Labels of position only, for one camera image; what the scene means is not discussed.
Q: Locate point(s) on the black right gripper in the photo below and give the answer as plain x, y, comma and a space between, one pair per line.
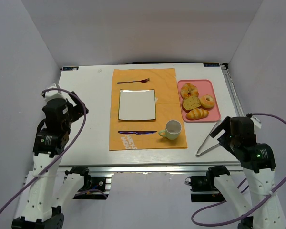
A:
222, 130

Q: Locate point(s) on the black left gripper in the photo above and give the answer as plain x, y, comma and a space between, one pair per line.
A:
76, 108

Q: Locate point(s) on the glazed ring donut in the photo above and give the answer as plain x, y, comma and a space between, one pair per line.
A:
207, 101

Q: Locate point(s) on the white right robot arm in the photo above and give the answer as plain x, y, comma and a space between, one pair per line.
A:
258, 164

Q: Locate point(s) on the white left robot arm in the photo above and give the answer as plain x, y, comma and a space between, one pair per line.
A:
51, 142

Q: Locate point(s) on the striped bread roll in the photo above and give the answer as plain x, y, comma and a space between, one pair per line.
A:
197, 113

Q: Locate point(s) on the seeded bread slice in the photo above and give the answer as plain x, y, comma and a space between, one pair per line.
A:
191, 103

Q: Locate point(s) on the metal tongs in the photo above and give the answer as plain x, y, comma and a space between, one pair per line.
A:
204, 148

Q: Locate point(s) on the pink plastic tray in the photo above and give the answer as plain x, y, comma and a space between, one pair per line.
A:
205, 87

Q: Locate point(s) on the pale green mug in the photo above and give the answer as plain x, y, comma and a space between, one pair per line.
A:
172, 130

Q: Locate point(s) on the golden croissant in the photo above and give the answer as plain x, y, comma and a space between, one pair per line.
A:
188, 90

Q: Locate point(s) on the white square plate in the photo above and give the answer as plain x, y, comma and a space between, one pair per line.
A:
137, 105

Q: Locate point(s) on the dark metal knife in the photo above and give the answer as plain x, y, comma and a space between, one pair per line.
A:
137, 132

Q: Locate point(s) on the dark metal fork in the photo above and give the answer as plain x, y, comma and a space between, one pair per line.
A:
140, 81

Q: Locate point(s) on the orange cloth placemat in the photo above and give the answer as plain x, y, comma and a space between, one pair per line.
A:
164, 82

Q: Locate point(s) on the aluminium table side rail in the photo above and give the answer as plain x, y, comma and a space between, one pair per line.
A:
232, 91

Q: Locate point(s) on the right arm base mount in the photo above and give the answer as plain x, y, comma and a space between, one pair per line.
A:
203, 188

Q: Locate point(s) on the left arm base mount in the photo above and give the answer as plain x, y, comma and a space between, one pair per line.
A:
93, 188

